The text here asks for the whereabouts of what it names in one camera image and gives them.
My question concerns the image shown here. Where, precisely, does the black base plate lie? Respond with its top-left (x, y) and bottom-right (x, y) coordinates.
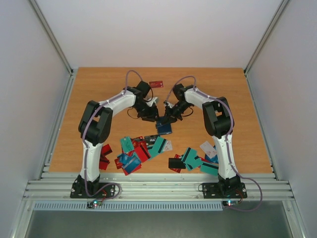
top-left (201, 182), bottom-right (248, 199)
top-left (70, 176), bottom-right (116, 199)

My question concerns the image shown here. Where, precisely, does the lone red card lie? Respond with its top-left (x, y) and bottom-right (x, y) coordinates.
top-left (149, 80), bottom-right (164, 88)

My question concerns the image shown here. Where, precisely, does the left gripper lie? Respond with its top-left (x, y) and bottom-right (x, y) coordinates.
top-left (134, 101), bottom-right (161, 122)

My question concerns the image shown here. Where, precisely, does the blue card right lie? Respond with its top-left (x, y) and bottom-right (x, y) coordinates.
top-left (205, 146), bottom-right (218, 164)

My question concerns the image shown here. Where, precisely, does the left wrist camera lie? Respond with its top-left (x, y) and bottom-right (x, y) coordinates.
top-left (147, 97), bottom-right (159, 107)

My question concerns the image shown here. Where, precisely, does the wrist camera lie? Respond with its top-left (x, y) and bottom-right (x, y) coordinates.
top-left (147, 97), bottom-right (159, 107)
top-left (164, 101), bottom-right (173, 108)

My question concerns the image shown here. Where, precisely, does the black card lower centre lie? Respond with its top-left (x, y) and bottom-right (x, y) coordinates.
top-left (168, 158), bottom-right (186, 169)

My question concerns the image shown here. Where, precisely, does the blue leather card holder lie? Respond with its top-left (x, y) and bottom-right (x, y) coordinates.
top-left (156, 117), bottom-right (172, 135)

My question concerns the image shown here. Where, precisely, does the black VIP card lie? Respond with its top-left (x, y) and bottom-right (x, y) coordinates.
top-left (144, 135), bottom-right (159, 146)

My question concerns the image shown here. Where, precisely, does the blue card pile centre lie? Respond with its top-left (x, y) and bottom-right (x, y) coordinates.
top-left (116, 153), bottom-right (142, 176)

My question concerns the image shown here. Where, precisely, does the teal striped card pair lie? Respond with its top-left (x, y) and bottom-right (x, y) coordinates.
top-left (181, 147), bottom-right (203, 171)

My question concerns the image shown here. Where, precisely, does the red striped card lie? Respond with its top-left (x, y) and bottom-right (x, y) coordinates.
top-left (99, 144), bottom-right (112, 170)
top-left (134, 145), bottom-right (151, 163)

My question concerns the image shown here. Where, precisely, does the teal VIP card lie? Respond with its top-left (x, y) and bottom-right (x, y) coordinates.
top-left (120, 136), bottom-right (134, 153)

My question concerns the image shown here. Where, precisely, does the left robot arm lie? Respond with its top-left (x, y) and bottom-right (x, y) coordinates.
top-left (72, 81), bottom-right (159, 197)

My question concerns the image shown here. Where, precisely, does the white floral card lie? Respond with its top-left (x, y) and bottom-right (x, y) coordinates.
top-left (200, 141), bottom-right (217, 158)

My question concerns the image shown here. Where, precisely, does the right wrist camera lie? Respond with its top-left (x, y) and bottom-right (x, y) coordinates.
top-left (164, 101), bottom-right (173, 108)

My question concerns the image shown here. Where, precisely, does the red striped card centre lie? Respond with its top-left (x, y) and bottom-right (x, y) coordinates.
top-left (134, 145), bottom-right (151, 163)

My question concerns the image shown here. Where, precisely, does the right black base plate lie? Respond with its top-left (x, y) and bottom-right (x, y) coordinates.
top-left (201, 182), bottom-right (248, 199)

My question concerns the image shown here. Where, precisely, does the teal striped card centre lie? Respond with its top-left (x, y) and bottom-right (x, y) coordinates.
top-left (148, 136), bottom-right (167, 159)

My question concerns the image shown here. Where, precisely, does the grey slotted cable duct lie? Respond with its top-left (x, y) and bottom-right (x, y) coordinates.
top-left (33, 201), bottom-right (223, 212)

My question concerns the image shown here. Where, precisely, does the teal striped card right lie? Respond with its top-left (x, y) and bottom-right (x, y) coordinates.
top-left (200, 162), bottom-right (218, 176)

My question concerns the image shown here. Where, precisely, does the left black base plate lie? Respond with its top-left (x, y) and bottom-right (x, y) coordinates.
top-left (70, 176), bottom-right (116, 199)

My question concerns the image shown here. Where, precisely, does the red striped card left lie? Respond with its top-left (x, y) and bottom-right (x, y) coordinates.
top-left (99, 144), bottom-right (112, 170)

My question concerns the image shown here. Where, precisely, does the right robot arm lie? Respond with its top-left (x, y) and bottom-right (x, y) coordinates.
top-left (161, 84), bottom-right (241, 197)

